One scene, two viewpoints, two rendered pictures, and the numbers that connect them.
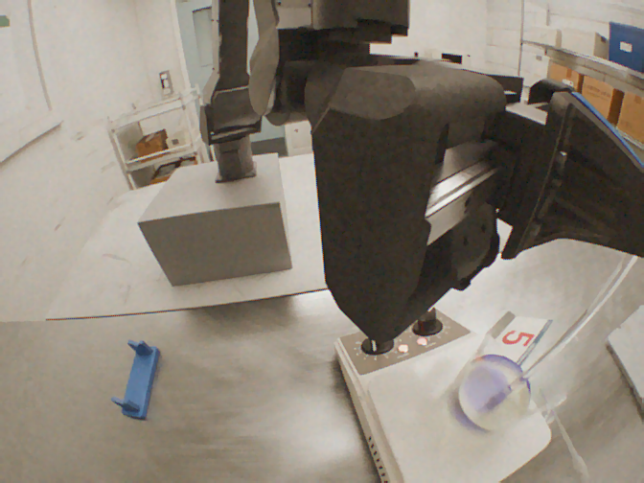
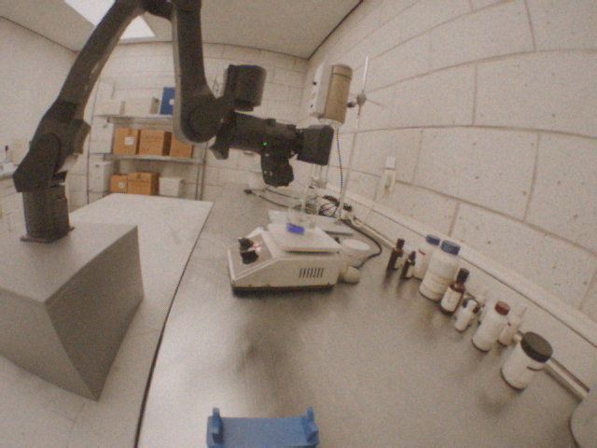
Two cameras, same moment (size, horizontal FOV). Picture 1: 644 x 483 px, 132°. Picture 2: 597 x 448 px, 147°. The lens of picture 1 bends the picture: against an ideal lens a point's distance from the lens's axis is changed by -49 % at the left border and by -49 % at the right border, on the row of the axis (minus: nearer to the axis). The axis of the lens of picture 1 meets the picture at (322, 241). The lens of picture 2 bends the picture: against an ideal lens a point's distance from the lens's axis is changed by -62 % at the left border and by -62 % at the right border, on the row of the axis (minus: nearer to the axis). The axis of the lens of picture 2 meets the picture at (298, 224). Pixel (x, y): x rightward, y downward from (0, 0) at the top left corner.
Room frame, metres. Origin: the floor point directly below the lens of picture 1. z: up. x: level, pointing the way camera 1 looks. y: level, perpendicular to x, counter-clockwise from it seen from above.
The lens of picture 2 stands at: (0.13, 0.33, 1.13)
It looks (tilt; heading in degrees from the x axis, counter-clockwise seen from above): 16 degrees down; 259
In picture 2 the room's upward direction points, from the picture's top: 11 degrees clockwise
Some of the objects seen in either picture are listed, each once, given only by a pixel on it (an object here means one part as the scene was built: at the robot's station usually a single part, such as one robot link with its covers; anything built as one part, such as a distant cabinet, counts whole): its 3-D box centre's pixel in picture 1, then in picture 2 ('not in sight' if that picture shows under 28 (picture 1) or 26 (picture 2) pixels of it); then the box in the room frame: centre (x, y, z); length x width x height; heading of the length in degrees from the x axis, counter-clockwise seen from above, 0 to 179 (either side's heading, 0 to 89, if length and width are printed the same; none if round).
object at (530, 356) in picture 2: not in sight; (527, 360); (-0.29, 0.26, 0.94); 0.07 x 0.07 x 0.07
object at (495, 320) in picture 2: not in sight; (492, 325); (-0.28, 0.16, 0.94); 0.05 x 0.05 x 0.09
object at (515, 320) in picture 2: not in sight; (513, 323); (-0.36, 0.18, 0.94); 0.03 x 0.03 x 0.09
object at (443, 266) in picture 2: not in sight; (442, 269); (-0.29, -0.02, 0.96); 0.07 x 0.07 x 0.13
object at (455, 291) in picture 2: not in sight; (456, 290); (-0.29, 0.04, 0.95); 0.04 x 0.04 x 0.10
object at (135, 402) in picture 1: (134, 376); (263, 429); (0.11, 0.24, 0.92); 0.10 x 0.03 x 0.04; 2
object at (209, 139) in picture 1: (231, 118); (46, 163); (0.41, 0.12, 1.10); 0.09 x 0.07 x 0.06; 122
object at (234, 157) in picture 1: (233, 155); (46, 211); (0.40, 0.12, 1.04); 0.07 x 0.07 x 0.06; 9
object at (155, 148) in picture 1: (168, 149); not in sight; (2.07, 1.19, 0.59); 0.65 x 0.48 x 0.93; 96
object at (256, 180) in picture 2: not in sight; (259, 172); (0.14, -1.17, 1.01); 0.14 x 0.14 x 0.21
